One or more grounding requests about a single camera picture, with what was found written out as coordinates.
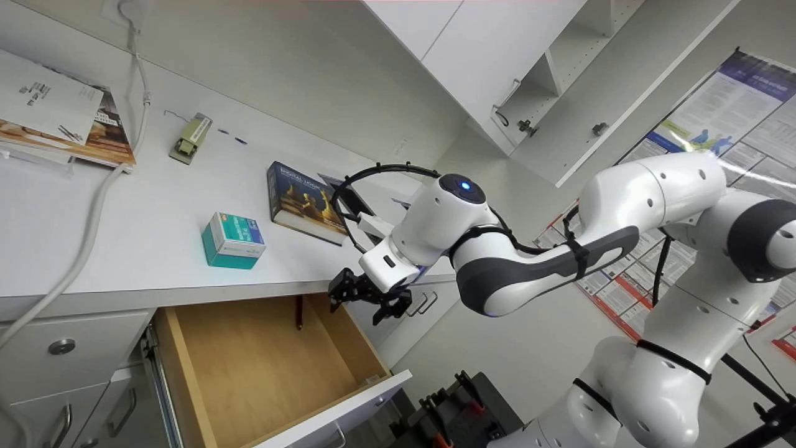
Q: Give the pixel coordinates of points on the white drawer stack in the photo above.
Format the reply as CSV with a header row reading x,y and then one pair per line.
x,y
54,374

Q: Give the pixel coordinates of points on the open wooden drawer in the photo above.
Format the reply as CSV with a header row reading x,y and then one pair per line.
x,y
242,377

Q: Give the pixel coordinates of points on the wall poster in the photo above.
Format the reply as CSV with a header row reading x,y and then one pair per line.
x,y
742,240

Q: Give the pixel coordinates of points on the white upper cabinets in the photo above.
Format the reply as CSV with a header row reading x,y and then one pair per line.
x,y
551,81

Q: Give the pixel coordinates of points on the white lower cabinet doors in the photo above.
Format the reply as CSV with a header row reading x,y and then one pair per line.
x,y
396,337

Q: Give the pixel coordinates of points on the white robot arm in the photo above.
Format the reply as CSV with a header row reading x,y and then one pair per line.
x,y
667,245

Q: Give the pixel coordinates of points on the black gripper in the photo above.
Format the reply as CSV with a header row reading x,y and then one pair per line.
x,y
359,288

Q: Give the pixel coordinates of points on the black red tools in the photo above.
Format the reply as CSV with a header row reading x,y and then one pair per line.
x,y
467,415

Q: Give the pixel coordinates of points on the teal small box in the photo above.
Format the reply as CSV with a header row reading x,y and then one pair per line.
x,y
232,243

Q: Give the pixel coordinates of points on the stacked papers and magazines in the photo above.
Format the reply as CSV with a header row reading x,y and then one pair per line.
x,y
55,118

